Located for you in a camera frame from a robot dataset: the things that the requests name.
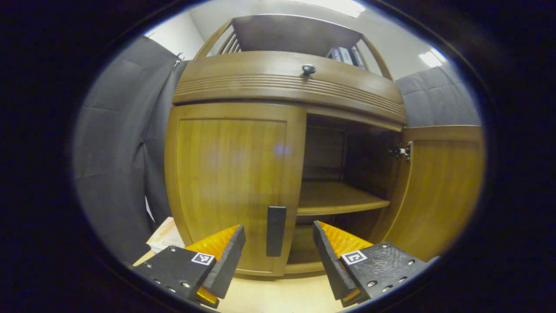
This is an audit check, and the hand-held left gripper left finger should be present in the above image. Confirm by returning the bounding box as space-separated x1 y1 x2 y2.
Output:
132 225 246 309

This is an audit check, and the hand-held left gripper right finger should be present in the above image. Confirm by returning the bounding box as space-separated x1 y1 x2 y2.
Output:
312 221 439 308

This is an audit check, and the black door handle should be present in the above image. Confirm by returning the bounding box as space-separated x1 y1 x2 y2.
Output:
266 206 287 257

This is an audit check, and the wooden cabinet door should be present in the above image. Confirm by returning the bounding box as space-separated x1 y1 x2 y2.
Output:
164 102 307 277
380 125 486 262

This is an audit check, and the wooden double-door shoe cabinet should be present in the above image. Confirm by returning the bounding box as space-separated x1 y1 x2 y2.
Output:
164 14 486 277

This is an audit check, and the wooden inner cabinet shelf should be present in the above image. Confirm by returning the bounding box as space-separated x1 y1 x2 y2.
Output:
297 180 391 216

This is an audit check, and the metal door hinge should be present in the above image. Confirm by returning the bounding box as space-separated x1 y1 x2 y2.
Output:
388 141 413 163

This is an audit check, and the wooden cabinet drawer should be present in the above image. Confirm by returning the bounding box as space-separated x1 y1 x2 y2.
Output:
172 51 407 127

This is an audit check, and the white paper booklet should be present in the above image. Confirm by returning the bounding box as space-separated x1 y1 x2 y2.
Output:
146 216 186 254

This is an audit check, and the black backdrop cloth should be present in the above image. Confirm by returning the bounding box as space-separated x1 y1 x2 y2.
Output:
72 36 482 266

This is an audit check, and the dark slim book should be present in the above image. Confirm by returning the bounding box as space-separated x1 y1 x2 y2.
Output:
350 47 367 70

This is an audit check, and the small ceiling light panel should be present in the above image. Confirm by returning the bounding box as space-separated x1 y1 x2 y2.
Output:
418 49 447 68

